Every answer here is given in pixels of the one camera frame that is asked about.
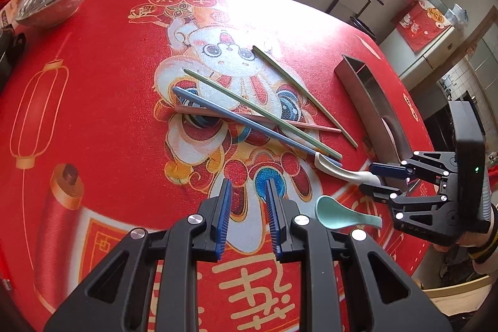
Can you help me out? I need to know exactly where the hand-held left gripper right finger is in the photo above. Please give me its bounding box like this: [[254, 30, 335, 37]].
[[265, 178, 454, 332]]

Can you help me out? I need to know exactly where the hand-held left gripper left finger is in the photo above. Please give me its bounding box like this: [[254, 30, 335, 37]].
[[44, 178, 233, 332]]

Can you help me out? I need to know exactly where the pink chopstick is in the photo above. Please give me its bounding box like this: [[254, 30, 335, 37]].
[[174, 106, 342, 133]]

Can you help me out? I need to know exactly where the red printed cloth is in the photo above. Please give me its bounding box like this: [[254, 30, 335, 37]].
[[391, 0, 456, 53]]

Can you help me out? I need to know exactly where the red printed table mat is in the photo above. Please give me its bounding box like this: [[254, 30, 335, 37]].
[[0, 0, 436, 332]]

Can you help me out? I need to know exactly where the white spoon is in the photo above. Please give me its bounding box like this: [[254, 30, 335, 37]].
[[314, 152, 381, 185]]

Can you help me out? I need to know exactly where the blue chopstick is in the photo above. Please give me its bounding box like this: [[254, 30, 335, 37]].
[[172, 86, 344, 167]]

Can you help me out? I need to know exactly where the white cabinet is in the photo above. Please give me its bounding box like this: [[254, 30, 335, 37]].
[[379, 25, 479, 84]]

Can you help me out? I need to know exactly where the teal spoon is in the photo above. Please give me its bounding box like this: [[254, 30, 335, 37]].
[[314, 195, 383, 231]]

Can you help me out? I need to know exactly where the clear plastic container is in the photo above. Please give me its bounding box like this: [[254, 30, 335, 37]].
[[428, 0, 467, 29]]

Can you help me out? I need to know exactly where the green chopstick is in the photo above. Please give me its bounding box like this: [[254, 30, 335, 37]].
[[185, 69, 343, 159], [252, 45, 358, 149]]

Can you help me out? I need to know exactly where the black appliance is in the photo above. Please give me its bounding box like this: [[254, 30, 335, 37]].
[[0, 26, 28, 91]]

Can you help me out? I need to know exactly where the person's right hand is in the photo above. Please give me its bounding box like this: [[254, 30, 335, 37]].
[[433, 231, 487, 253]]

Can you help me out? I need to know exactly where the printed cardboard box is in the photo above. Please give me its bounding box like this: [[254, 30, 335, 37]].
[[0, 0, 24, 29]]

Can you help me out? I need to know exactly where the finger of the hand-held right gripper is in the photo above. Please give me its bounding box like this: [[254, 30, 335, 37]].
[[358, 176, 448, 218], [369, 150, 459, 181]]

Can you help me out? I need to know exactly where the black folding chair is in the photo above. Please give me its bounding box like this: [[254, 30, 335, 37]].
[[327, 0, 384, 41]]

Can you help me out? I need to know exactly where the metal utensil holder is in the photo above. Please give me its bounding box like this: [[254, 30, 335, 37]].
[[335, 54, 415, 185]]

